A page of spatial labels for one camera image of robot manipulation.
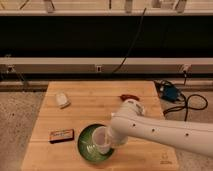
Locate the black hanging cable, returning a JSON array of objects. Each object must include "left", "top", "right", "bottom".
[{"left": 110, "top": 7, "right": 148, "bottom": 75}]

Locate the black and orange box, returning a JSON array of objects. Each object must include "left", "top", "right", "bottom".
[{"left": 49, "top": 129, "right": 74, "bottom": 144}]

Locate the blue power device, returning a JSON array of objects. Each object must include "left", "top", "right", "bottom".
[{"left": 162, "top": 86, "right": 179, "bottom": 102}]

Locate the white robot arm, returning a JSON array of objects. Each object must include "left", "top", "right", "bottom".
[{"left": 107, "top": 99, "right": 213, "bottom": 157}]

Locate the white ceramic cup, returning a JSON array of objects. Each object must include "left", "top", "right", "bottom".
[{"left": 92, "top": 126, "right": 110, "bottom": 155}]

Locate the green ceramic bowl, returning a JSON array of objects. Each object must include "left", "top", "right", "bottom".
[{"left": 77, "top": 124, "right": 114, "bottom": 164}]

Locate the small white object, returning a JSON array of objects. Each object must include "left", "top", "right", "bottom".
[{"left": 56, "top": 93, "right": 70, "bottom": 108}]

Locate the red object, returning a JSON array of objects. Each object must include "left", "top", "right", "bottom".
[{"left": 120, "top": 94, "right": 140, "bottom": 101}]

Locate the wooden cutting board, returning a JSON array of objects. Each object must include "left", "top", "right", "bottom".
[{"left": 21, "top": 81, "right": 179, "bottom": 171}]

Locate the black looped cable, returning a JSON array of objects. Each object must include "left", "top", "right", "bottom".
[{"left": 154, "top": 80, "right": 209, "bottom": 119}]

